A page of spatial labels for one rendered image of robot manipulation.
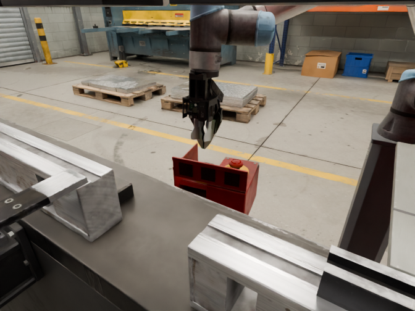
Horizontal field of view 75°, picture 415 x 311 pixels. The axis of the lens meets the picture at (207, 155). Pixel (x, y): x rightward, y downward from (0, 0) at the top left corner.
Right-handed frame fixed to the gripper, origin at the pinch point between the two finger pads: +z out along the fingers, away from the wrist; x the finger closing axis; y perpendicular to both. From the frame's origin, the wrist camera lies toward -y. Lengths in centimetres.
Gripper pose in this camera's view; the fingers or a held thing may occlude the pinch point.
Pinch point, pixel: (204, 143)
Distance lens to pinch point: 76.4
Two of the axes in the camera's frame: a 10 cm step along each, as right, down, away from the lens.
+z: -0.4, 9.1, 4.0
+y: -3.7, 3.6, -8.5
